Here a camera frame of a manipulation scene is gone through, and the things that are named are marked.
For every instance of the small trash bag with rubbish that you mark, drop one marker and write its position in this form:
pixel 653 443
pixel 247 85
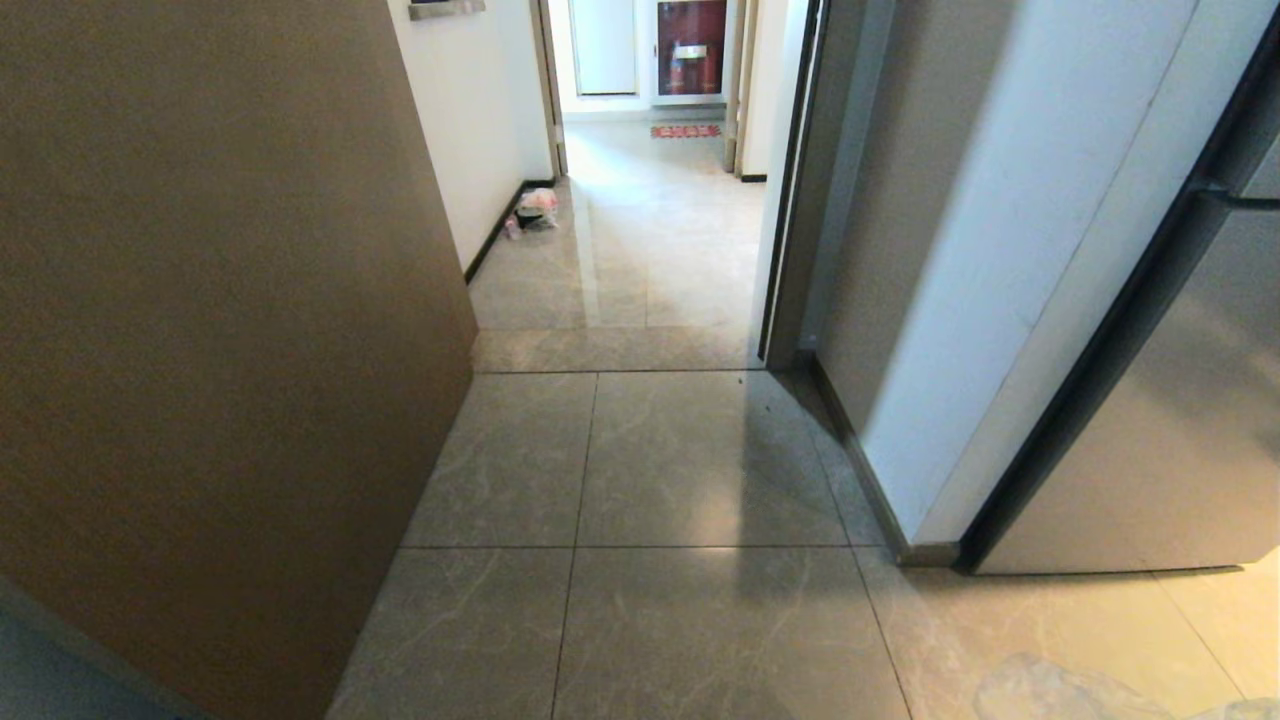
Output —
pixel 537 207

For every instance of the clear plastic trash bag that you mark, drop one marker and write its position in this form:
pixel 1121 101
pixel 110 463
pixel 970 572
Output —
pixel 1050 695

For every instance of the red patterned door mat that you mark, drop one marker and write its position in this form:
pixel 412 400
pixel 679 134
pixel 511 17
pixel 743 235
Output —
pixel 686 131

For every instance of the white door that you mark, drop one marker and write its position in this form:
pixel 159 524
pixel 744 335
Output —
pixel 603 45

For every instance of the grey refrigerator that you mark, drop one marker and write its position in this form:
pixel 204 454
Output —
pixel 1150 430

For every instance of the dark sliding door frame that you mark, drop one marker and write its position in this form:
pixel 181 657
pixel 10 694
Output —
pixel 790 180

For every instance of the grey wall box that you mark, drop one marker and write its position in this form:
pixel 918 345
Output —
pixel 446 9

